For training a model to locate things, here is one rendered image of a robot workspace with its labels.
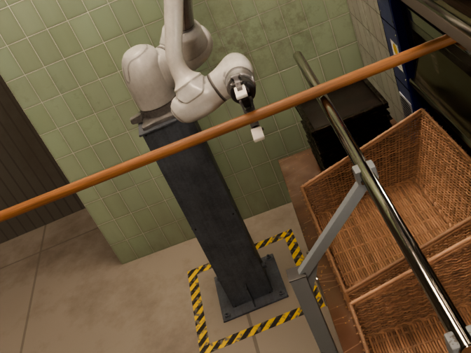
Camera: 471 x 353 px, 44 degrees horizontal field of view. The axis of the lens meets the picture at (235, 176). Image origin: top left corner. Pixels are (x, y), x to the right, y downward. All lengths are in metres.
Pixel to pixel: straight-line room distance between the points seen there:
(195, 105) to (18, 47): 1.23
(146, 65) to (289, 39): 0.89
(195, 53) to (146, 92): 0.24
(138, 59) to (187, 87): 0.39
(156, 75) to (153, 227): 1.27
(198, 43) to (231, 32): 0.54
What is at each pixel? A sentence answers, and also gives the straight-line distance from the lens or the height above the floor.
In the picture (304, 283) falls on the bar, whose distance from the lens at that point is 1.39.
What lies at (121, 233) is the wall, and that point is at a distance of 3.28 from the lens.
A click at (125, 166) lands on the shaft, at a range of 1.60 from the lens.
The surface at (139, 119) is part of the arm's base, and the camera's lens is 2.30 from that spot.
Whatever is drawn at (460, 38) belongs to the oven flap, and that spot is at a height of 1.41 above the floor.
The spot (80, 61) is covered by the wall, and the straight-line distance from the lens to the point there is 2.83.
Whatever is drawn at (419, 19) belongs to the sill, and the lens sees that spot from 1.85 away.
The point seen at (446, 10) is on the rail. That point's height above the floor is 1.44.
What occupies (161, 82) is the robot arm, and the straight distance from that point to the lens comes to 2.19.
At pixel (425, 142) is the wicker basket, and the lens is 2.02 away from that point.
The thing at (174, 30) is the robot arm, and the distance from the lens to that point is 1.84.
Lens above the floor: 1.89
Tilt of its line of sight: 31 degrees down
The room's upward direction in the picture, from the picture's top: 24 degrees counter-clockwise
